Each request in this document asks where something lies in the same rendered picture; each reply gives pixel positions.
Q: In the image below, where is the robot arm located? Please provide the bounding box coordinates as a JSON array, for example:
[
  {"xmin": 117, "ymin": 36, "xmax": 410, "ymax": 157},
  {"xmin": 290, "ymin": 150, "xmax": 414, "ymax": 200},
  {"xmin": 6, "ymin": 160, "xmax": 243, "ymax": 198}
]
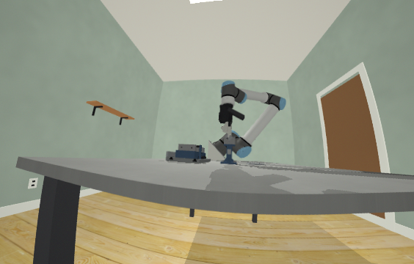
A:
[{"xmin": 213, "ymin": 81, "xmax": 286, "ymax": 158}]

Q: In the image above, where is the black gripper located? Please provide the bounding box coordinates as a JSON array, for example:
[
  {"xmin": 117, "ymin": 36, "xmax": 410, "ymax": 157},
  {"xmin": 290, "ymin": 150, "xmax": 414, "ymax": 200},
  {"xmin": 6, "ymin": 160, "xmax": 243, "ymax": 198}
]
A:
[{"xmin": 219, "ymin": 103, "xmax": 233, "ymax": 138}]

